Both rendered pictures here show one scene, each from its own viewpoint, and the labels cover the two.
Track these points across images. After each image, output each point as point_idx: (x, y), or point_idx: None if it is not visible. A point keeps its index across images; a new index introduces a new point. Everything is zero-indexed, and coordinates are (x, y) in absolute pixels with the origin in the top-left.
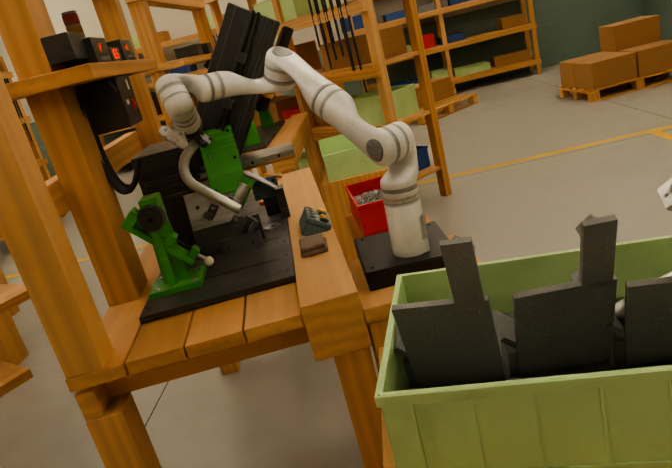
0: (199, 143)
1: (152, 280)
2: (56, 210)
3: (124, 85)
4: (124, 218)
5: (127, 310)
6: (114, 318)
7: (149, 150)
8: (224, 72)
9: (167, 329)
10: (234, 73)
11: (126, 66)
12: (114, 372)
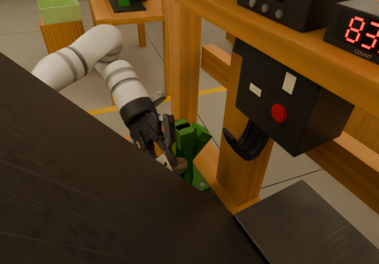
0: (150, 154)
1: (234, 208)
2: (179, 56)
3: (271, 73)
4: (246, 162)
5: (211, 166)
6: (213, 158)
7: (337, 234)
8: (44, 57)
9: (156, 146)
10: (34, 67)
11: (291, 54)
12: None
